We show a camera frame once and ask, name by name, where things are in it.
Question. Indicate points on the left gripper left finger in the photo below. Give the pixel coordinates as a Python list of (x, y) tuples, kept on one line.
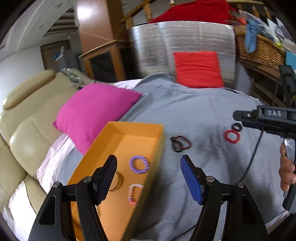
[(90, 192)]

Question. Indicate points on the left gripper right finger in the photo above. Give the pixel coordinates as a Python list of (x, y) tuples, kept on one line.
[(207, 192)]

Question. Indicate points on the thin metal bangles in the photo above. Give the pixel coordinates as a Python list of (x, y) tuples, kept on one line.
[(116, 182)]

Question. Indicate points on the right hand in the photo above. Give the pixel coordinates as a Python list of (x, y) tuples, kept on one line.
[(286, 170)]

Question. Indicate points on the wooden shelf table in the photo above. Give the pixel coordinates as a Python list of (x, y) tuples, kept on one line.
[(273, 87)]

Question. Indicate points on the orange cardboard box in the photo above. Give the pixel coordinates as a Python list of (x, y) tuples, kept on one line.
[(138, 148)]

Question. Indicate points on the wicker basket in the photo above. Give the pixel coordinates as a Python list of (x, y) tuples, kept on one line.
[(266, 53)]

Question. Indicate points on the grey blanket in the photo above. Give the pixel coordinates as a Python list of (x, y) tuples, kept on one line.
[(203, 116)]

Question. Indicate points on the pink pillow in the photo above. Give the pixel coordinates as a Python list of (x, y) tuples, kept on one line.
[(88, 111)]

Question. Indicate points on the beige leather sofa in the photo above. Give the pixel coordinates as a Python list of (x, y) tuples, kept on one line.
[(27, 130)]

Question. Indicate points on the blue cloth in basket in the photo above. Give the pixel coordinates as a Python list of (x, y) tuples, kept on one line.
[(253, 28)]

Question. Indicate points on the red pillow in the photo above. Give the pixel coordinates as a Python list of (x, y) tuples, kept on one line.
[(198, 69)]

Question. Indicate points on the patterned cloth on sofa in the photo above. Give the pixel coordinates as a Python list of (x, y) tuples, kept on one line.
[(77, 81)]

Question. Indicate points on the red cloth on railing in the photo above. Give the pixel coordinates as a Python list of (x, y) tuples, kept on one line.
[(215, 11)]

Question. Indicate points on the silver foil insulation panel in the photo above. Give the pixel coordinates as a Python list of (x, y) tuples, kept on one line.
[(154, 46)]

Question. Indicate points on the wooden cabinet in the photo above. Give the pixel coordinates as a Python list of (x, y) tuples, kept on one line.
[(103, 37)]

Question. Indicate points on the wooden stair railing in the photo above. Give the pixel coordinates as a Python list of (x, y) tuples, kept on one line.
[(154, 10)]

